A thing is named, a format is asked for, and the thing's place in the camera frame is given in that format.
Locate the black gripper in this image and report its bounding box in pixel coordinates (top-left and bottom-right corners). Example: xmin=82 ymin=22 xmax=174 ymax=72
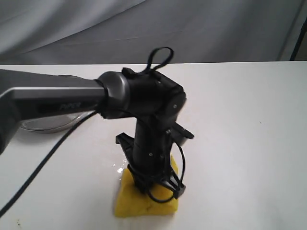
xmin=116 ymin=119 xmax=186 ymax=198

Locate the round stainless steel dish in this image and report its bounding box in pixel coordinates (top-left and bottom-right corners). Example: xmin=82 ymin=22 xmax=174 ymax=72
xmin=20 ymin=113 xmax=87 ymax=133

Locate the grey backdrop cloth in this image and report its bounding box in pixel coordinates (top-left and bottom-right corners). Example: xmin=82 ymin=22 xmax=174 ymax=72
xmin=0 ymin=0 xmax=307 ymax=65

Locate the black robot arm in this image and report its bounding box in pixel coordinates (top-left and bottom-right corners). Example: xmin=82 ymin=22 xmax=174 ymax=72
xmin=0 ymin=68 xmax=193 ymax=199

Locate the yellow sponge block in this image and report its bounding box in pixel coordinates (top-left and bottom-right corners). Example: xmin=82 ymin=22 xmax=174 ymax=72
xmin=114 ymin=168 xmax=178 ymax=218

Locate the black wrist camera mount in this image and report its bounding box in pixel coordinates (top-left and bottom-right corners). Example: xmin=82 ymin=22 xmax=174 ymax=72
xmin=169 ymin=123 xmax=194 ymax=146

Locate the black cable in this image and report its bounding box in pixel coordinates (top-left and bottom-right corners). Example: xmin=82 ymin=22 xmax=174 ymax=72
xmin=0 ymin=46 xmax=186 ymax=212

